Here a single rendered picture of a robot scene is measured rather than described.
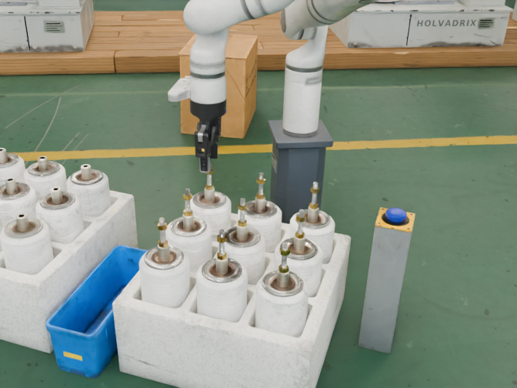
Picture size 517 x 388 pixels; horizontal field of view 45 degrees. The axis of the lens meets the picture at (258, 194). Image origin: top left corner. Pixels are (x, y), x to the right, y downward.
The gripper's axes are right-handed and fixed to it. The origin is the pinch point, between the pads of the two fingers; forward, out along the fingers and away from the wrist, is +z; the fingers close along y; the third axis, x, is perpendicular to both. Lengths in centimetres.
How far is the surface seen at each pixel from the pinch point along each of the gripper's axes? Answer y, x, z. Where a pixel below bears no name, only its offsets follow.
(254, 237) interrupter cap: -13.1, -12.6, 9.8
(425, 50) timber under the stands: 194, -60, 27
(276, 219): -3.9, -15.8, 10.7
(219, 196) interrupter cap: 1.5, -2.0, 9.8
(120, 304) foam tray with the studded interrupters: -30.1, 9.9, 17.2
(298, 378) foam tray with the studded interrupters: -34.9, -25.2, 24.3
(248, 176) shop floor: 59, 2, 35
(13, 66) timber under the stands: 131, 123, 31
